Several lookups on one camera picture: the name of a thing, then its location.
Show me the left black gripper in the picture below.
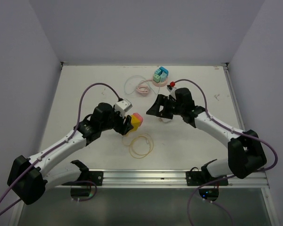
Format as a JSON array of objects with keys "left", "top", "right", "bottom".
[{"left": 100, "top": 105, "right": 133, "bottom": 135}]

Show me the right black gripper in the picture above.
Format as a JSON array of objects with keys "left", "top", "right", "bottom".
[{"left": 147, "top": 94, "right": 184, "bottom": 120}]

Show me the yellow cube socket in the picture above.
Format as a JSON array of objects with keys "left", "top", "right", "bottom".
[{"left": 125, "top": 115, "right": 142, "bottom": 137}]

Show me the pink plug adapter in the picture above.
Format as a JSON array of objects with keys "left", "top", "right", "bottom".
[{"left": 132, "top": 113, "right": 143, "bottom": 123}]

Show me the white plug adapter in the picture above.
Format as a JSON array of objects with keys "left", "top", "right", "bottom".
[{"left": 158, "top": 118, "right": 173, "bottom": 124}]

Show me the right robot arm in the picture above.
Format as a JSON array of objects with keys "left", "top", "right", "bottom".
[{"left": 146, "top": 88, "right": 267, "bottom": 185}]

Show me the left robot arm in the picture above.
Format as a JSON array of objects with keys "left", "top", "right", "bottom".
[{"left": 7, "top": 99, "right": 133, "bottom": 205}]

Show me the pink round socket base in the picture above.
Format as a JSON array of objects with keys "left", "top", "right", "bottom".
[{"left": 151, "top": 78, "right": 169, "bottom": 87}]

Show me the green plug adapter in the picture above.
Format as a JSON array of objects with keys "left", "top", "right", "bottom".
[{"left": 153, "top": 69, "right": 162, "bottom": 83}]

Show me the light blue plug adapter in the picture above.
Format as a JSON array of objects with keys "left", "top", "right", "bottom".
[{"left": 160, "top": 72, "right": 168, "bottom": 82}]

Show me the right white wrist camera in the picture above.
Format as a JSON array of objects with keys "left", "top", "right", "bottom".
[{"left": 166, "top": 81, "right": 177, "bottom": 99}]

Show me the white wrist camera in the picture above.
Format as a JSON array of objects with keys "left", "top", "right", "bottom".
[
  {"left": 114, "top": 99, "right": 132, "bottom": 117},
  {"left": 166, "top": 81, "right": 177, "bottom": 99}
]

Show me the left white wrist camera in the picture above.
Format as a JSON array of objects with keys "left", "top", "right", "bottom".
[{"left": 114, "top": 99, "right": 132, "bottom": 117}]

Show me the pink coiled cable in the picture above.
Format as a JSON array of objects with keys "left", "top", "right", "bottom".
[{"left": 135, "top": 79, "right": 156, "bottom": 97}]

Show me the yellow coiled cable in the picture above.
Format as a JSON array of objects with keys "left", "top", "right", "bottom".
[{"left": 122, "top": 133, "right": 154, "bottom": 159}]

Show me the white light blue cable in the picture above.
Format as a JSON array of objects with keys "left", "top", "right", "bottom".
[{"left": 124, "top": 75, "right": 161, "bottom": 96}]

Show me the aluminium mounting rail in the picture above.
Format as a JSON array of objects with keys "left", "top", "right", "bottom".
[{"left": 20, "top": 167, "right": 267, "bottom": 189}]

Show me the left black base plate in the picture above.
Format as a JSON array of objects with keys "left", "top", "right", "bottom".
[{"left": 62, "top": 171, "right": 104, "bottom": 186}]

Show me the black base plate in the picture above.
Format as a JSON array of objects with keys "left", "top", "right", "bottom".
[
  {"left": 62, "top": 171, "right": 104, "bottom": 186},
  {"left": 185, "top": 167, "right": 226, "bottom": 186}
]

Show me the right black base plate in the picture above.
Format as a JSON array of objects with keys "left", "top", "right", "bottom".
[{"left": 185, "top": 167, "right": 226, "bottom": 186}]

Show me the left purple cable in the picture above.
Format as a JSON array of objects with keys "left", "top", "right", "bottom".
[{"left": 0, "top": 83, "right": 121, "bottom": 222}]

